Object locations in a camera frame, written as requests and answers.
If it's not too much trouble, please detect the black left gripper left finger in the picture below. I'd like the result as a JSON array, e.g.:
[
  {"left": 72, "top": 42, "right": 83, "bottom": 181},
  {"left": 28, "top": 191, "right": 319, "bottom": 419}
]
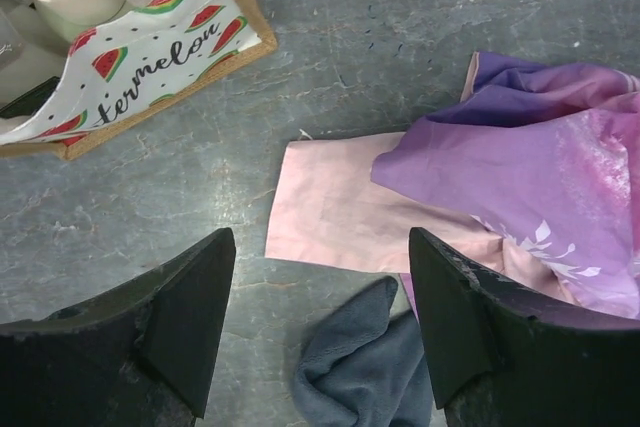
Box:
[{"left": 1, "top": 228, "right": 236, "bottom": 426}]

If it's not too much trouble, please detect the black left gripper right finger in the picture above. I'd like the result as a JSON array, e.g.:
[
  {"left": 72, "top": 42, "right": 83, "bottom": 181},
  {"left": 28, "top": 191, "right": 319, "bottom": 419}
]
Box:
[{"left": 409, "top": 228, "right": 639, "bottom": 426}]

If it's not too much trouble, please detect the blue-grey towel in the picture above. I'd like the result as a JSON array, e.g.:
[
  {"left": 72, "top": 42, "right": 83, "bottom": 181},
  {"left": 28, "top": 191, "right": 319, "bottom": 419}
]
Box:
[{"left": 292, "top": 277, "right": 433, "bottom": 427}]

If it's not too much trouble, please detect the purple pink floral cloth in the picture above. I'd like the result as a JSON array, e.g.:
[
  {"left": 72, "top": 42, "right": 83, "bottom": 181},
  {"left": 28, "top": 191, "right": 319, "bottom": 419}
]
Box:
[{"left": 265, "top": 52, "right": 639, "bottom": 319}]

